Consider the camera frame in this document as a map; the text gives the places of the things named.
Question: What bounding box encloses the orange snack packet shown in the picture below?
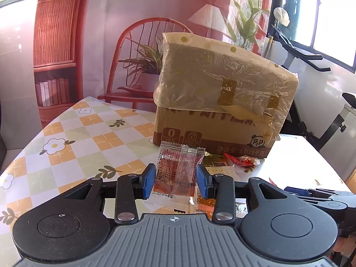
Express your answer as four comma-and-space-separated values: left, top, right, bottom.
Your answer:
195, 195, 218, 218

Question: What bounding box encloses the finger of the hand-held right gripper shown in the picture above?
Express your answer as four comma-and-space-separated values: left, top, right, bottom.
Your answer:
284, 186, 351, 198
299, 196, 348, 210

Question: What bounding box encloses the cardboard box with plastic liner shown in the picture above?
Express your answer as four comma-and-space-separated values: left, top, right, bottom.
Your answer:
153, 32, 299, 141

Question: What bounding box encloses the yellow snack packet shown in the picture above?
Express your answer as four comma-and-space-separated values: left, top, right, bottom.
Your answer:
203, 156, 240, 181

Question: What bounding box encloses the printed room backdrop cloth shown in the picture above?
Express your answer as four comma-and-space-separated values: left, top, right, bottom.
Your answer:
33, 0, 271, 130

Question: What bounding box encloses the white crumpled cloth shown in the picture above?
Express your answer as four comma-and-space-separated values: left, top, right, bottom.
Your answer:
273, 7, 291, 26

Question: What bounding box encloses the black exercise bike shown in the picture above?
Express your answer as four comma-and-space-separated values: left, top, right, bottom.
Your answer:
266, 19, 356, 152

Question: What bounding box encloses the bright glass window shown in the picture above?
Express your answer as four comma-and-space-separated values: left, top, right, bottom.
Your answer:
278, 0, 356, 74

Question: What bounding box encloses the red snack wrapper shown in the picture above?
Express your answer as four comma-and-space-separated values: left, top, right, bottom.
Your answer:
222, 155, 261, 168

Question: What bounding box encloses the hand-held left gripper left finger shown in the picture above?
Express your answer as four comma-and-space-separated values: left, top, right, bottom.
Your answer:
63, 164, 156, 225

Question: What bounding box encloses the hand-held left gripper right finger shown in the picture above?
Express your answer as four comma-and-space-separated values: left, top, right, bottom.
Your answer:
196, 164, 283, 225

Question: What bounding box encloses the brown cardboard box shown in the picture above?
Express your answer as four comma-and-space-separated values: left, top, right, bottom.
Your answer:
152, 32, 299, 160

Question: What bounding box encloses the clear red snack packet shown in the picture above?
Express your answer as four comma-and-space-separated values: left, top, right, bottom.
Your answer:
152, 141, 206, 215

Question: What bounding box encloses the person's right hand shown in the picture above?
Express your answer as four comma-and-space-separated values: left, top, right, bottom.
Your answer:
335, 235, 356, 260

